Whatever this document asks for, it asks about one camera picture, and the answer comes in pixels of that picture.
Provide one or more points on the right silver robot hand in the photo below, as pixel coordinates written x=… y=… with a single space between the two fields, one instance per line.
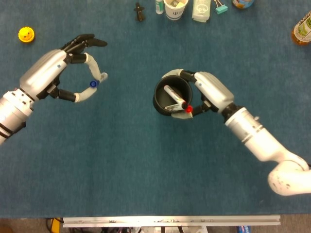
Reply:
x=213 y=92

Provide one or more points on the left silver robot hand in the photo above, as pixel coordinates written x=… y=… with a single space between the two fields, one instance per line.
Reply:
x=41 y=72

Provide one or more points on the red-capped whiteboard marker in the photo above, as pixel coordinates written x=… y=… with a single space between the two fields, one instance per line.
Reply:
x=188 y=109

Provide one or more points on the black-capped whiteboard marker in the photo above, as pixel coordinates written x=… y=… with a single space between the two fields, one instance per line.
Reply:
x=173 y=94

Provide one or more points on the blue-capped whiteboard marker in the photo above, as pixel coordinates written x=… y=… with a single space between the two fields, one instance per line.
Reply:
x=93 y=84

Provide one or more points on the black mesh pen cup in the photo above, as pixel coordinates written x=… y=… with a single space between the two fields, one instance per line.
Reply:
x=156 y=102

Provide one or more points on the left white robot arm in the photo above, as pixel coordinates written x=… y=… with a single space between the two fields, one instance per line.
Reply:
x=12 y=114

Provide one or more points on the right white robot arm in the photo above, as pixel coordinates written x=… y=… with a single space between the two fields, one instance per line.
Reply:
x=257 y=140

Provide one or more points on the yellow rubber duck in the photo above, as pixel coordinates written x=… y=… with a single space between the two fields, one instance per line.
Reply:
x=26 y=34

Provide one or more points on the white tissue pack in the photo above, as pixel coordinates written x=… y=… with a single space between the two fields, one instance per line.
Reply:
x=201 y=11

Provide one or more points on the teal binder clip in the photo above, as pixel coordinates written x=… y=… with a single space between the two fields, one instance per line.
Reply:
x=221 y=9

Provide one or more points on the white paper cup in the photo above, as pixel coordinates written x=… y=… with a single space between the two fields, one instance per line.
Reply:
x=175 y=13

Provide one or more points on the white-lidded printed jar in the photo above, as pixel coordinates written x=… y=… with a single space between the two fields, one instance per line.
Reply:
x=243 y=3

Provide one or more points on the white green glue stick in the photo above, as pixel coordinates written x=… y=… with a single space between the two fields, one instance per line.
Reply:
x=159 y=7

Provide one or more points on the blue felt table mat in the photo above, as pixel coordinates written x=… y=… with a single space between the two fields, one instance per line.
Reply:
x=136 y=157

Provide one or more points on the amber tea bottle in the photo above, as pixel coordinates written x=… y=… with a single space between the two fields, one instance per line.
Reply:
x=303 y=30

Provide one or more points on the dark metal clip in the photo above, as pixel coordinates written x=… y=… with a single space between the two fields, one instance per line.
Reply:
x=139 y=11

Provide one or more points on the blue printed packet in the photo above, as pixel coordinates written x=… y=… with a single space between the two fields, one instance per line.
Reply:
x=243 y=229

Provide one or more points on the aluminium profile rail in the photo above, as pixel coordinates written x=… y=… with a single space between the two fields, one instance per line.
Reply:
x=170 y=221

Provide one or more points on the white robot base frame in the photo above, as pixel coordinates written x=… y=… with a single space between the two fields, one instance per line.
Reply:
x=155 y=230

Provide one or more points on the yellow object below rail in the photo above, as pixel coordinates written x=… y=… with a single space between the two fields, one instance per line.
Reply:
x=56 y=225

